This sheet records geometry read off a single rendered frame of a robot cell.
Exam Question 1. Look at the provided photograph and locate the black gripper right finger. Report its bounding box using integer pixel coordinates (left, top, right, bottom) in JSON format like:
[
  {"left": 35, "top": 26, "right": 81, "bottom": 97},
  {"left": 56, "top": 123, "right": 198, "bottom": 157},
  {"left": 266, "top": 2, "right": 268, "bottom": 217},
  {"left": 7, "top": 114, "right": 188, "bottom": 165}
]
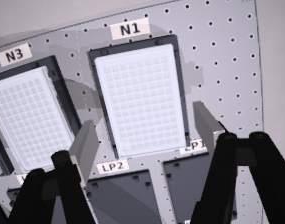
[{"left": 189, "top": 101, "right": 285, "bottom": 224}]

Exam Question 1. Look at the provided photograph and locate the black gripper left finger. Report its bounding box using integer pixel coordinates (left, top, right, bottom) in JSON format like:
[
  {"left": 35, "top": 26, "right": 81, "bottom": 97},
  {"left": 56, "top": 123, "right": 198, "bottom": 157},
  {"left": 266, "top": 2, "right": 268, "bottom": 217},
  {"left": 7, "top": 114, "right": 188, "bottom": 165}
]
[{"left": 6, "top": 120, "right": 100, "bottom": 224}]

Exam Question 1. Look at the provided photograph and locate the grey perforated base plate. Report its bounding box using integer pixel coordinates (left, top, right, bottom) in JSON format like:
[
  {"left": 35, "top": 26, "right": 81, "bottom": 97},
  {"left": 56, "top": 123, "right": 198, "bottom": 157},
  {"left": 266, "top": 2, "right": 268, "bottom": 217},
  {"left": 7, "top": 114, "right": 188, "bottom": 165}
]
[{"left": 0, "top": 0, "right": 265, "bottom": 224}]

